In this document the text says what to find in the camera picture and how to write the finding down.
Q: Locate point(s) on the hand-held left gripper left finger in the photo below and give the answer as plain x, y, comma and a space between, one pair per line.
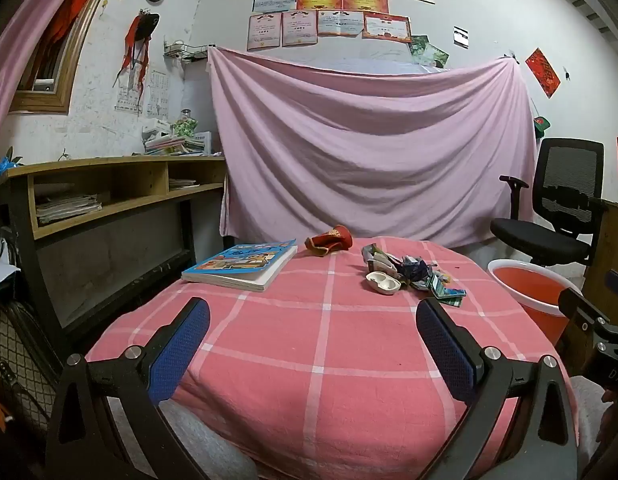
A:
181, 350

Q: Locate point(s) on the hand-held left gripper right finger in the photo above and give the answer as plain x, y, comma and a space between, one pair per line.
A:
446, 355

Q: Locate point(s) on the orange bin with white rim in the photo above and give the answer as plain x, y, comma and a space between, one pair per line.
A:
539, 310

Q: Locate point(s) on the pile of wrappers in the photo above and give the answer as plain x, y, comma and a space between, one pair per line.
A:
419, 272

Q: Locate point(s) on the white plastic case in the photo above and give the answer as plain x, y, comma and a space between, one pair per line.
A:
384, 282

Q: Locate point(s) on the brown wooden counter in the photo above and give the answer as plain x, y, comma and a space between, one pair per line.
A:
611, 240

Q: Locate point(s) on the black office chair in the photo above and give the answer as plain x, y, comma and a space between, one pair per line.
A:
539, 237

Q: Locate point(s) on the blue picture book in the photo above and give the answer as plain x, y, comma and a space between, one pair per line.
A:
239, 262

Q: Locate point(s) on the pink plaid tablecloth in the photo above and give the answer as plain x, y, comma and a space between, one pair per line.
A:
314, 360

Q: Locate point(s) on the red paper cup wrapper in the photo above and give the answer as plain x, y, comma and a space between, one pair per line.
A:
331, 240

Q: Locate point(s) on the dark quilted bag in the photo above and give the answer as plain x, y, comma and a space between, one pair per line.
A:
19, 360

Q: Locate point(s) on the thin stack of papers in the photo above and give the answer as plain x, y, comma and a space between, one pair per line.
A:
184, 184

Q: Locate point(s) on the wooden shelf desk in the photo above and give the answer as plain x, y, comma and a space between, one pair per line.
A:
89, 167

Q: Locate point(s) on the stack of books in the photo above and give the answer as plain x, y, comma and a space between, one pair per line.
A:
179, 145

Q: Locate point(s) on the pink hanging sheet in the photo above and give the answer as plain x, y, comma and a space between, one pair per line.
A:
369, 150

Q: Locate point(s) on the white cardboard box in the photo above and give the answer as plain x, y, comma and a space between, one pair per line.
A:
156, 127

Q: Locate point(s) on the glass jar with green contents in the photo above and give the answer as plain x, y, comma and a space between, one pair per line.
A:
186, 125

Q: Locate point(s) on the green landscape photo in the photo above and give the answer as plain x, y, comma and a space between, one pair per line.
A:
436, 55
416, 45

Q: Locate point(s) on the red and black hanging tassels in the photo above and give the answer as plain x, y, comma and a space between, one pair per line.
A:
139, 40

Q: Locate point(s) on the pink curtain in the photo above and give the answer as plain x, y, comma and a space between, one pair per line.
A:
19, 50

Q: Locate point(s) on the orange red cloth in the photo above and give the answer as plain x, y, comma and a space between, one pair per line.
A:
69, 10

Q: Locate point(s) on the green and red wall ornament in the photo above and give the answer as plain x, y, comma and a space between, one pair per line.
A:
541, 127

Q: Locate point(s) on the red square wall poster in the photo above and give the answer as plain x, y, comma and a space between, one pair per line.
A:
543, 72

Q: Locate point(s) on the printed wall chart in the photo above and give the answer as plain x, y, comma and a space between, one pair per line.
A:
129, 97
159, 92

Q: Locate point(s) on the wooden window frame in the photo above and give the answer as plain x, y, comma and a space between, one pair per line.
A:
54, 95

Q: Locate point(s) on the black and white wall picture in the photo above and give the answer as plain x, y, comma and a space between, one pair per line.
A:
461, 37

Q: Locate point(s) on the group of wall certificates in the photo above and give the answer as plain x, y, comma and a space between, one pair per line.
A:
334, 10

